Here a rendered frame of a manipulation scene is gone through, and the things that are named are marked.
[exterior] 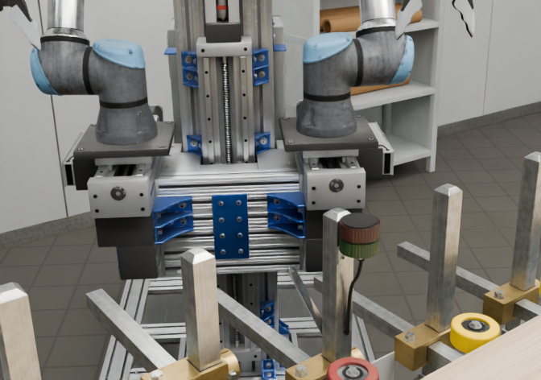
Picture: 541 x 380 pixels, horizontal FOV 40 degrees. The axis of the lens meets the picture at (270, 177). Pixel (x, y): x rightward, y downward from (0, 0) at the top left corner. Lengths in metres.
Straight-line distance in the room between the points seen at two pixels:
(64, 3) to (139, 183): 0.47
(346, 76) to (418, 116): 2.79
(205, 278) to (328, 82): 0.86
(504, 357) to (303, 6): 2.75
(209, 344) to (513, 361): 0.49
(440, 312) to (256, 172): 0.65
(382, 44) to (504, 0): 3.59
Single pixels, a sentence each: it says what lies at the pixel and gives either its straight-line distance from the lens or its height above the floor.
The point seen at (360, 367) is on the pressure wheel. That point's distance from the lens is 1.18.
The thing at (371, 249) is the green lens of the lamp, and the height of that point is 1.10.
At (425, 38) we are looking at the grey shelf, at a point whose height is 0.78.
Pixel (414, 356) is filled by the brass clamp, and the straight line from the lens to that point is 1.37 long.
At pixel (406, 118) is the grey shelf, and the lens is 4.61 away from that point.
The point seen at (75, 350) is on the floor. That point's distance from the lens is 2.93.
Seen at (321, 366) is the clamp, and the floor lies 0.87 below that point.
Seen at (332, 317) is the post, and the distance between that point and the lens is 1.20.
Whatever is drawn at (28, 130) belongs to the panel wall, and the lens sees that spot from 3.66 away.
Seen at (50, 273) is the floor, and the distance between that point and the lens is 3.50.
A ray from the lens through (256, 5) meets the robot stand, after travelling 1.89.
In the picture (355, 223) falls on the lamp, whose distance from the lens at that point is 1.09.
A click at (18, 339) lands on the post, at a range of 0.92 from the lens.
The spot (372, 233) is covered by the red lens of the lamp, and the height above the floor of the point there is 1.13.
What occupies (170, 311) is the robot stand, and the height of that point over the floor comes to 0.21.
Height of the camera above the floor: 1.60
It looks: 21 degrees down
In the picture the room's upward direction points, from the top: 1 degrees counter-clockwise
